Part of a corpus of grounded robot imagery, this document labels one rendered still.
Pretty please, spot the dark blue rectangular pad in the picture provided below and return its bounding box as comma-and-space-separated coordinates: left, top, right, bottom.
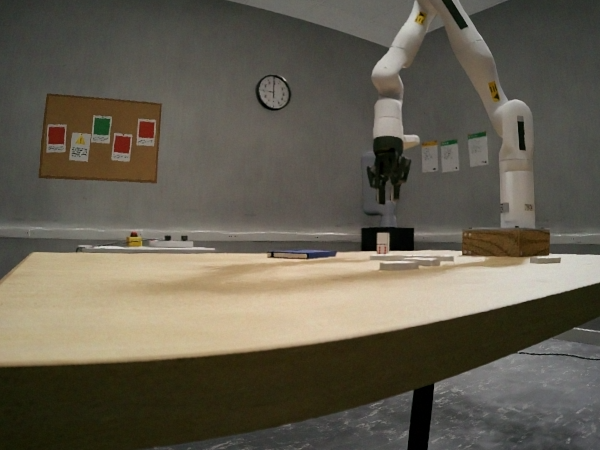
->
267, 250, 336, 259

